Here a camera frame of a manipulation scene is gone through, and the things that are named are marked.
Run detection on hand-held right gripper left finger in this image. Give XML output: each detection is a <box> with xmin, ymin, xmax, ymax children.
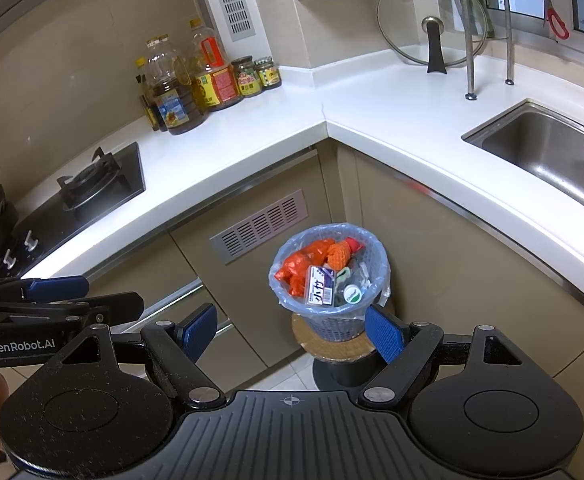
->
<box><xmin>63</xmin><ymin>303</ymin><xmax>227</xmax><ymax>410</ymax></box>

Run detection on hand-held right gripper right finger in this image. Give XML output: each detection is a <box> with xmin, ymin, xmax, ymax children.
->
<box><xmin>362</xmin><ymin>304</ymin><xmax>523</xmax><ymax>408</ymax></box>

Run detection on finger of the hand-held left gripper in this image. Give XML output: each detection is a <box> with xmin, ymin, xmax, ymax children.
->
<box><xmin>0</xmin><ymin>275</ymin><xmax>91</xmax><ymax>307</ymax></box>
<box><xmin>46</xmin><ymin>290</ymin><xmax>146</xmax><ymax>326</ymax></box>

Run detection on plastic bottle white green cap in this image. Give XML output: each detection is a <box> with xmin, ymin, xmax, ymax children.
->
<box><xmin>343</xmin><ymin>282</ymin><xmax>369</xmax><ymax>307</ymax></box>

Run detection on blue mesh waste basket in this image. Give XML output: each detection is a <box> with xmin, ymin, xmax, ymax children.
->
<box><xmin>271</xmin><ymin>222</ymin><xmax>390</xmax><ymax>343</ymax></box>

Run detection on orange mesh net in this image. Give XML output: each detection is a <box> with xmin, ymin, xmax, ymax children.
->
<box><xmin>326</xmin><ymin>241</ymin><xmax>353</xmax><ymax>270</ymax></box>

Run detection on blue lined trash basket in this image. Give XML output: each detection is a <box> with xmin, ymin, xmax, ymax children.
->
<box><xmin>270</xmin><ymin>221</ymin><xmax>391</xmax><ymax>318</ymax></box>

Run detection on orange plastic bag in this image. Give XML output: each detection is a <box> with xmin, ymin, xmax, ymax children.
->
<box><xmin>274</xmin><ymin>240</ymin><xmax>340</xmax><ymax>298</ymax></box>

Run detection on beige cabinet drawer front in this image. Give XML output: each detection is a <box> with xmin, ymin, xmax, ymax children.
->
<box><xmin>19</xmin><ymin>232</ymin><xmax>235</xmax><ymax>341</ymax></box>

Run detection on beige vented cabinet panel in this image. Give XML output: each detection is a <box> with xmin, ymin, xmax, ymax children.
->
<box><xmin>168</xmin><ymin>146</ymin><xmax>333</xmax><ymax>361</ymax></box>

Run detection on round wooden stool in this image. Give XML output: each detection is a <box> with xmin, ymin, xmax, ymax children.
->
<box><xmin>292</xmin><ymin>310</ymin><xmax>380</xmax><ymax>387</ymax></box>

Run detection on beige cabinet door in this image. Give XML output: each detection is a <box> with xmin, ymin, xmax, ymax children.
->
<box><xmin>354</xmin><ymin>152</ymin><xmax>584</xmax><ymax>376</ymax></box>

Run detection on black burner grate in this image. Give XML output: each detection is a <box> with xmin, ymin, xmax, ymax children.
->
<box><xmin>56</xmin><ymin>147</ymin><xmax>124</xmax><ymax>211</ymax></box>

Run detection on grey cabinet vent grille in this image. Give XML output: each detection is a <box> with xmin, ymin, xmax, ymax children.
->
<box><xmin>209</xmin><ymin>189</ymin><xmax>307</xmax><ymax>265</ymax></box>

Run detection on black glass gas hob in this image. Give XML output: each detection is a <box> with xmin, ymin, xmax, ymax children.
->
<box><xmin>9</xmin><ymin>141</ymin><xmax>147</xmax><ymax>281</ymax></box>

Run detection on narrow beige cabinet panel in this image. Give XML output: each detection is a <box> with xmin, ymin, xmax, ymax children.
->
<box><xmin>319</xmin><ymin>140</ymin><xmax>360</xmax><ymax>226</ymax></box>

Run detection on small dark sauce bottle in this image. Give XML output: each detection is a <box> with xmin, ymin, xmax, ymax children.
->
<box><xmin>134</xmin><ymin>56</ymin><xmax>161</xmax><ymax>132</ymax></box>

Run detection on oil bottle red yellow label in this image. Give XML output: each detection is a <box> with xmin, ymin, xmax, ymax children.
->
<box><xmin>188</xmin><ymin>18</ymin><xmax>246</xmax><ymax>112</ymax></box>

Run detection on steel sink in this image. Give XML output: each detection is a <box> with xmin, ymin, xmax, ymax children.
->
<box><xmin>460</xmin><ymin>100</ymin><xmax>584</xmax><ymax>226</ymax></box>

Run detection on large pickle jar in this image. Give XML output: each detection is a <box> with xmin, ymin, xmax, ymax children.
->
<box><xmin>231</xmin><ymin>56</ymin><xmax>263</xmax><ymax>98</ymax></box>

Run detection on small pickle jar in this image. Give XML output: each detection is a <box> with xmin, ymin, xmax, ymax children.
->
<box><xmin>253</xmin><ymin>57</ymin><xmax>283</xmax><ymax>90</ymax></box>

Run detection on chrome dish rack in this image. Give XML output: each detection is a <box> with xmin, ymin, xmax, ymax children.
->
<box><xmin>434</xmin><ymin>0</ymin><xmax>517</xmax><ymax>101</ymax></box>

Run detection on glass pot lid black handle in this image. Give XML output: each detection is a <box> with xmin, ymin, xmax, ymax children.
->
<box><xmin>376</xmin><ymin>0</ymin><xmax>488</xmax><ymax>75</ymax></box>

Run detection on grey wall vent grille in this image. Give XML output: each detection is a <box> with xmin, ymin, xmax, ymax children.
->
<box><xmin>206</xmin><ymin>0</ymin><xmax>259</xmax><ymax>42</ymax></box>

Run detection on red handled scissors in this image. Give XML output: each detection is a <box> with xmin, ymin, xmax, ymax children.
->
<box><xmin>528</xmin><ymin>0</ymin><xmax>571</xmax><ymax>41</ymax></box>

